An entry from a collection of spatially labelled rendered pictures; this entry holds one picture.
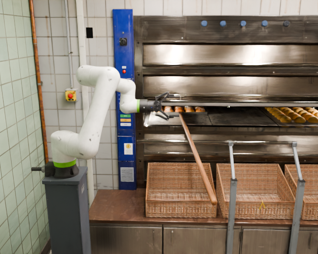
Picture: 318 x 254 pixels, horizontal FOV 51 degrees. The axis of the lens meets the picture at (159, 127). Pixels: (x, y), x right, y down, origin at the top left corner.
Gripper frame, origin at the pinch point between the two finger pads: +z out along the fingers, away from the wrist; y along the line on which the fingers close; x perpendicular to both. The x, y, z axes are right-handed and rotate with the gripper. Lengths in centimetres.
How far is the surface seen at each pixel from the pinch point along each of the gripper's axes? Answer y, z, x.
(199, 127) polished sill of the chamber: 31, 21, -55
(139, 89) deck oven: -2, -31, -56
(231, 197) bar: 67, 40, 5
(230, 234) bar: 97, 41, 5
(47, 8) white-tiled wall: -67, -104, -57
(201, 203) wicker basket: 77, 20, -6
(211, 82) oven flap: -9, 30, -56
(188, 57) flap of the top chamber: -30, 10, -54
